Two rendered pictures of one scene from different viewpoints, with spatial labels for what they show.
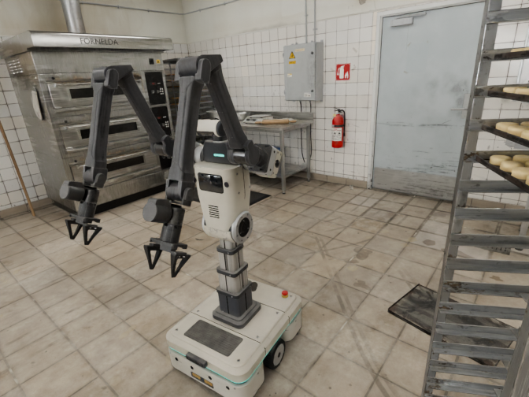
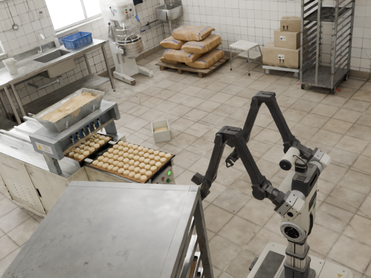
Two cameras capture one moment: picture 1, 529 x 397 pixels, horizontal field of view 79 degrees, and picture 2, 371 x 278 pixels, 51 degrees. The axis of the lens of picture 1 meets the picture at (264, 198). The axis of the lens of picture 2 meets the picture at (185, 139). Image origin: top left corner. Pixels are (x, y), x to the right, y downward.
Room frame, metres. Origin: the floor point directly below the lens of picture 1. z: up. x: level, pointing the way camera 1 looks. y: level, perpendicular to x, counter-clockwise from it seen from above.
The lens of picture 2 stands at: (1.03, -1.61, 2.63)
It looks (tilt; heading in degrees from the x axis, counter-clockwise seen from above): 32 degrees down; 96
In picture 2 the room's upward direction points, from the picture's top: 10 degrees counter-clockwise
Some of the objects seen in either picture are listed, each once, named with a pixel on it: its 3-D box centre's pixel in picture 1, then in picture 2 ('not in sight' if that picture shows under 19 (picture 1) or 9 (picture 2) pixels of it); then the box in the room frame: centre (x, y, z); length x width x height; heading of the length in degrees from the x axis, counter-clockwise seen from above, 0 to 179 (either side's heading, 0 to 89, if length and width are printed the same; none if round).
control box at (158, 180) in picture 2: not in sight; (162, 182); (0.55, 0.79, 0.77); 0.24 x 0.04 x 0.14; 56
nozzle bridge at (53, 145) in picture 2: not in sight; (80, 134); (-0.18, 1.27, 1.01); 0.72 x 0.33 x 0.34; 56
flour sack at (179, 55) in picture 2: not in sight; (183, 53); (0.57, 5.00, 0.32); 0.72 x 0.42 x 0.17; 144
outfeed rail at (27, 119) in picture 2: not in sight; (87, 137); (-0.19, 1.45, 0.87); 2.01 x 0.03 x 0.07; 146
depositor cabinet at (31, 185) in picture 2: not in sight; (65, 174); (-0.57, 1.54, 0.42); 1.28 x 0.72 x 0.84; 146
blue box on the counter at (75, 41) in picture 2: not in sight; (77, 39); (-1.05, 4.49, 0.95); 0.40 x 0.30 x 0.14; 52
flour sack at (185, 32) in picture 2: not in sight; (192, 32); (0.77, 5.14, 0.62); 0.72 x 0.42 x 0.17; 146
